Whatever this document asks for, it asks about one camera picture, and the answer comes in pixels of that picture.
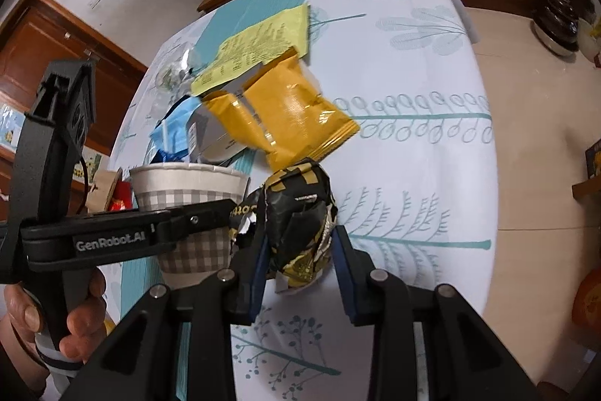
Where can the yellow printed sheet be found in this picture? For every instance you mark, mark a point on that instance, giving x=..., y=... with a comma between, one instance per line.
x=263, y=39

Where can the wooden door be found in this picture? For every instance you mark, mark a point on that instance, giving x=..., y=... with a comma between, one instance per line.
x=56, y=39

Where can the clear plastic wrapper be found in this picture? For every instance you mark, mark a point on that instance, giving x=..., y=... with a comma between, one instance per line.
x=176, y=72

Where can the wall poster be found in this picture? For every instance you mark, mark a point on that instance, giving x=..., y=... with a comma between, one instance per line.
x=11, y=133

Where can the blue face mask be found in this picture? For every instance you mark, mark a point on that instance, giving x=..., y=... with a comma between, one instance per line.
x=176, y=124

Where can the checked paper cup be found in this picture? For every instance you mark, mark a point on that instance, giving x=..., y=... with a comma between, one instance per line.
x=197, y=189

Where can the black gold wrapper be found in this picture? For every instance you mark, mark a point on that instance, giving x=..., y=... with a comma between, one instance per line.
x=291, y=213

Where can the person's left hand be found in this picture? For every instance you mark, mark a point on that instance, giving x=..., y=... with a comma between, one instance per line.
x=87, y=326

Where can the torn orange snack packet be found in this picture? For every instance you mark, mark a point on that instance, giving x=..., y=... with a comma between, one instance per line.
x=291, y=105

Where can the brown paper bag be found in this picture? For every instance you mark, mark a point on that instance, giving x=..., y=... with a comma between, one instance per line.
x=105, y=189

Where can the silver box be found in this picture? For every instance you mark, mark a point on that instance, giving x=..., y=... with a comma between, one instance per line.
x=211, y=138

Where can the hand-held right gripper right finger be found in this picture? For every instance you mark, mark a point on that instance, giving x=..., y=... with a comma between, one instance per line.
x=345, y=283

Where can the table with patterned cloth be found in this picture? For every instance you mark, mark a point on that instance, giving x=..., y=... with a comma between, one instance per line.
x=422, y=171

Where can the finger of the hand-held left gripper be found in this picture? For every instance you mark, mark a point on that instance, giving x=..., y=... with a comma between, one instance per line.
x=202, y=220

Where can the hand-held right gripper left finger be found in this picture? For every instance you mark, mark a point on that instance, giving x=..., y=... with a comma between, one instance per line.
x=258, y=283

